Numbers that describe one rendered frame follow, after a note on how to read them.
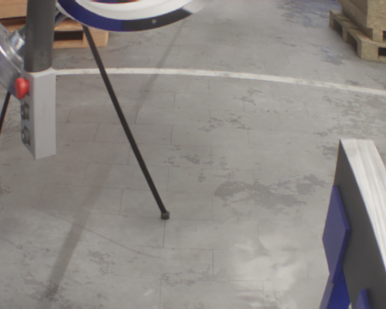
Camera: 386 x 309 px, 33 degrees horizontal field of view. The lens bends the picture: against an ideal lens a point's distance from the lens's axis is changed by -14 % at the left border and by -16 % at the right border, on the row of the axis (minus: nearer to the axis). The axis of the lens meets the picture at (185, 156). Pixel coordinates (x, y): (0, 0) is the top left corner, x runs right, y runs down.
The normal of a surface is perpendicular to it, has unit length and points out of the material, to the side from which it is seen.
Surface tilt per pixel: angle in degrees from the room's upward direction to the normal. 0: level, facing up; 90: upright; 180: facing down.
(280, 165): 0
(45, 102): 90
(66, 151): 0
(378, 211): 0
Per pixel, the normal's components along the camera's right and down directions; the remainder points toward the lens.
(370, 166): 0.04, -0.89
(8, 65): 0.19, 0.33
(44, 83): 0.55, 0.40
